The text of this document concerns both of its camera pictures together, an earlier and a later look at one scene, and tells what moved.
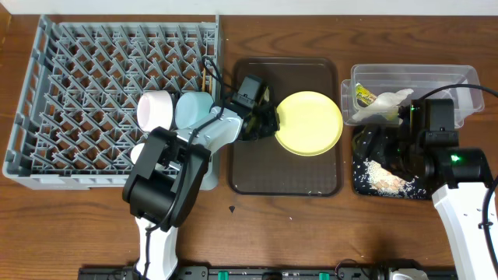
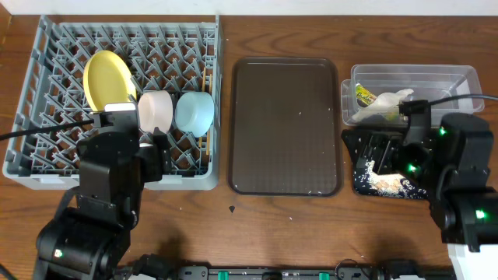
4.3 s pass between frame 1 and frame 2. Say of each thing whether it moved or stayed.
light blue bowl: stayed
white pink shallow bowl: stayed
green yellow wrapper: stayed
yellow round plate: moved
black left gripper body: moved
